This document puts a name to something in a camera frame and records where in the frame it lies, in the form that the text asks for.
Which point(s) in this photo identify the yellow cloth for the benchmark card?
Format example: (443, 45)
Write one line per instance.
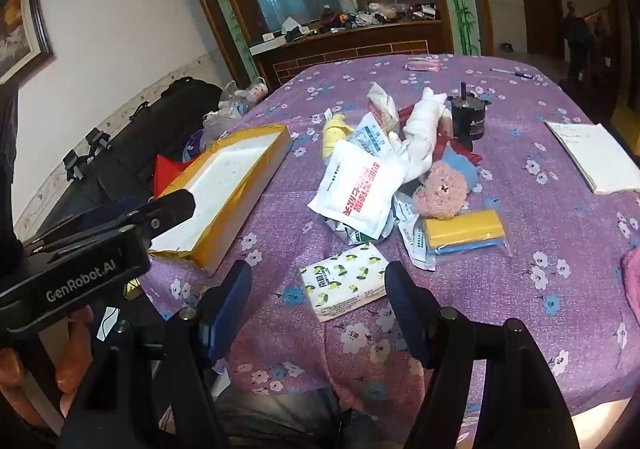
(335, 131)

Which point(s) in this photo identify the white towel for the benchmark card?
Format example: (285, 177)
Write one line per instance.
(420, 139)

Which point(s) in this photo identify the blue cloth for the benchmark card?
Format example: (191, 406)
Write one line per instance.
(462, 164)

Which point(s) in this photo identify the lemon print tissue pack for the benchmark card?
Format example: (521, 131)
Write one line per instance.
(340, 281)

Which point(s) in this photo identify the pink mask packet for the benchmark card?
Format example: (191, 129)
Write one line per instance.
(425, 65)

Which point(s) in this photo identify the black sofa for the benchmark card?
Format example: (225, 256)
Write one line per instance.
(125, 139)

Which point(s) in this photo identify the wooden cabinet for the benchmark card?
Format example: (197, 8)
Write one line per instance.
(350, 49)

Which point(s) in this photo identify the black motor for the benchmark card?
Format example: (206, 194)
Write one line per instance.
(467, 119)

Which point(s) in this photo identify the blue white wipes packet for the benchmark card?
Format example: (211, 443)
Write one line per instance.
(372, 136)

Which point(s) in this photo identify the white packet red label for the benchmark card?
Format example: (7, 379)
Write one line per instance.
(382, 104)

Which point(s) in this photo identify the white packet red print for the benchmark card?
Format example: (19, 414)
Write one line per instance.
(350, 189)

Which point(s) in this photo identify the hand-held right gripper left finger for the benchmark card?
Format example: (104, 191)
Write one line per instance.
(235, 299)

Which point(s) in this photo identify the pink plush bear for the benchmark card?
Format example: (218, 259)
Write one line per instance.
(440, 191)

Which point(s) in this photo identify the pen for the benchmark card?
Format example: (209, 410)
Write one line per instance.
(515, 74)

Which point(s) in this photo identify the white flat box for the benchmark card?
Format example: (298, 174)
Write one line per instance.
(265, 48)

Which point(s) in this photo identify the person's grey trousers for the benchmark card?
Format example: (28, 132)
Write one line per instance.
(290, 419)

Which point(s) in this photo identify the person's left hand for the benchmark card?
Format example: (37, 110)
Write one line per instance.
(75, 354)

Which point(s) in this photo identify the black sofa bracket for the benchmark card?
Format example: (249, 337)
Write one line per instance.
(99, 141)
(75, 166)

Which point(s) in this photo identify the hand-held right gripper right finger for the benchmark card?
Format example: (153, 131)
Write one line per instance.
(405, 309)

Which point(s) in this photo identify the yellow white cardboard box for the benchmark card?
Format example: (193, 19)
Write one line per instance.
(225, 169)

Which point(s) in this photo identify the white packet blue print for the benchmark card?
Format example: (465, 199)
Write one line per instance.
(415, 244)

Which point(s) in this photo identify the white paper pad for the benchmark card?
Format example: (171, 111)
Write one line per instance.
(590, 154)

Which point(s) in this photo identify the wooden door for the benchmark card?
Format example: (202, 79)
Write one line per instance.
(540, 4)

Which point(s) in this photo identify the pink cloth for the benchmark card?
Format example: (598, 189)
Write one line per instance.
(634, 284)

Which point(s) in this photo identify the dark hanging jacket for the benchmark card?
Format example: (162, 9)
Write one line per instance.
(577, 39)

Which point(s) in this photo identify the clear plastic bag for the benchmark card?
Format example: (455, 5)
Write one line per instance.
(220, 126)

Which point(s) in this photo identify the pile of cabinet clutter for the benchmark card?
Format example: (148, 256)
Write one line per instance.
(380, 16)

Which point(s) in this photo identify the purple bag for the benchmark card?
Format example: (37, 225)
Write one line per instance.
(192, 144)

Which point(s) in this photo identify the plastic bag of bottles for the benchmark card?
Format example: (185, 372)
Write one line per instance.
(247, 96)

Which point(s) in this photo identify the purple floral tablecloth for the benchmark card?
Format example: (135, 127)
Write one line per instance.
(500, 229)

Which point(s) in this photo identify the framed picture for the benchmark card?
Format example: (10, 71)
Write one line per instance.
(20, 29)

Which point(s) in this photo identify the yellow blue sponge packet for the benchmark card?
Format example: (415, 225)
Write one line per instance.
(465, 226)

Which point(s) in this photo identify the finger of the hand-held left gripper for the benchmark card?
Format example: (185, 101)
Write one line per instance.
(170, 211)
(107, 214)

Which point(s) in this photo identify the white packet green print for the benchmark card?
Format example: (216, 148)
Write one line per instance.
(350, 232)

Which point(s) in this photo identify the white kettle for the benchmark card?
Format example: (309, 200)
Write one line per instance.
(346, 1)

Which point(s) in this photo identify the red bag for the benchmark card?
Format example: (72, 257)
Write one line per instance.
(167, 176)

